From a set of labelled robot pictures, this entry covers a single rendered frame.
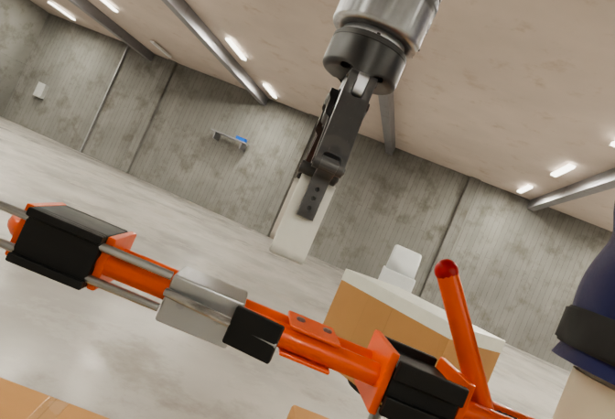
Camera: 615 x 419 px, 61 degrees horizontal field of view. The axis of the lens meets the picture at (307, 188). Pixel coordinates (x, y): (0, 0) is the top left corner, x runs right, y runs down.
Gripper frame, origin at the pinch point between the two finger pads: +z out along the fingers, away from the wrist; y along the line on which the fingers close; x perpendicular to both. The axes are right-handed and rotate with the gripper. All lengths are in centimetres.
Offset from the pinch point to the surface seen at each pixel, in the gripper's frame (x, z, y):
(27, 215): 21.4, 6.7, -3.3
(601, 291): -30.9, -7.3, 0.5
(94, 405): 38, 116, 194
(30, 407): 33, 62, 71
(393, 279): -226, 43, 756
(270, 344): -1.8, 8.5, -5.2
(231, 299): 2.6, 6.9, -1.9
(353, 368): -10.1, 8.4, -2.0
